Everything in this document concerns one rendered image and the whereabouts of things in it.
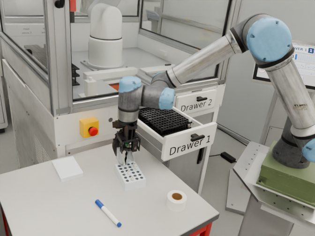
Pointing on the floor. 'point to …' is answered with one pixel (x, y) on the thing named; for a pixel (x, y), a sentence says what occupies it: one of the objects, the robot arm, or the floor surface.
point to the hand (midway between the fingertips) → (123, 160)
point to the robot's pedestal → (260, 222)
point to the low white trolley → (203, 222)
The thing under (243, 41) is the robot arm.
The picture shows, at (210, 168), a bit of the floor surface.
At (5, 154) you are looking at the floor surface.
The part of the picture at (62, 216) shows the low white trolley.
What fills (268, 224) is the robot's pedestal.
